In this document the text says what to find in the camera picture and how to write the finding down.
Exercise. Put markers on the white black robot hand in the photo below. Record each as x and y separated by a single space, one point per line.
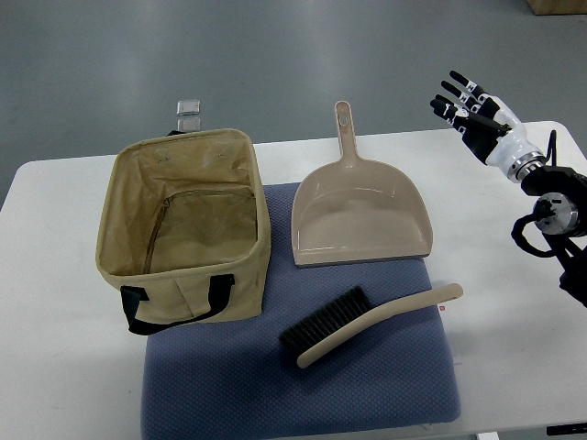
488 127

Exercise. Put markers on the beige hand broom black bristles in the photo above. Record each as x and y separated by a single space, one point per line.
351 313

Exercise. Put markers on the yellow canvas bag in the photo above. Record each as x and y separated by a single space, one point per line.
185 232

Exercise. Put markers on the cardboard box corner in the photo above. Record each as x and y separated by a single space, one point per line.
558 7

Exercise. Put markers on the beige plastic dustpan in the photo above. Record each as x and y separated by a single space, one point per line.
356 209

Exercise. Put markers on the upper metal floor plate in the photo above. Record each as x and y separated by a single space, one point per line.
188 107

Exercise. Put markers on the blue quilted cushion mat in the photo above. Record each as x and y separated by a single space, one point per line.
235 380

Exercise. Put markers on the black table bracket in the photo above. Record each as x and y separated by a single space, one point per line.
567 429

